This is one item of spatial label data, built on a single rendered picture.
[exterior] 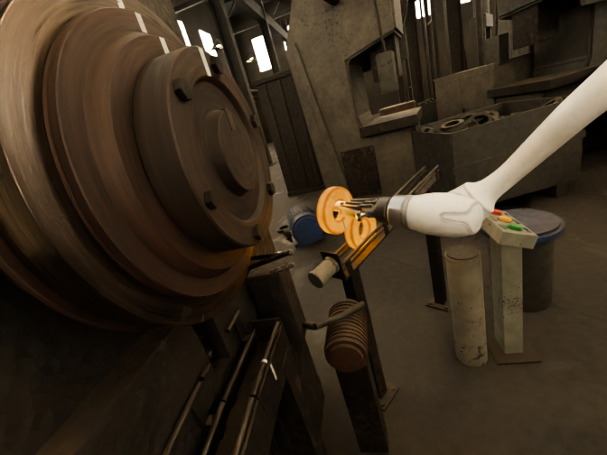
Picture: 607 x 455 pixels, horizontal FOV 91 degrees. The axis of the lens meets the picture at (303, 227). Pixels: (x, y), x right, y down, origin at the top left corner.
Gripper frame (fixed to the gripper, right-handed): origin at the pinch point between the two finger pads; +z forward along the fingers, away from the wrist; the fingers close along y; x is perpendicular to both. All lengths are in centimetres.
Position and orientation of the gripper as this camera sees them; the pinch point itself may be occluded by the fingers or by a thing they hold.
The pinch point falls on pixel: (335, 205)
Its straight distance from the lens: 96.3
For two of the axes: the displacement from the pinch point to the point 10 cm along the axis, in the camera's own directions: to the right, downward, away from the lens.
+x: -2.3, -8.9, -3.8
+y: 6.7, -4.3, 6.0
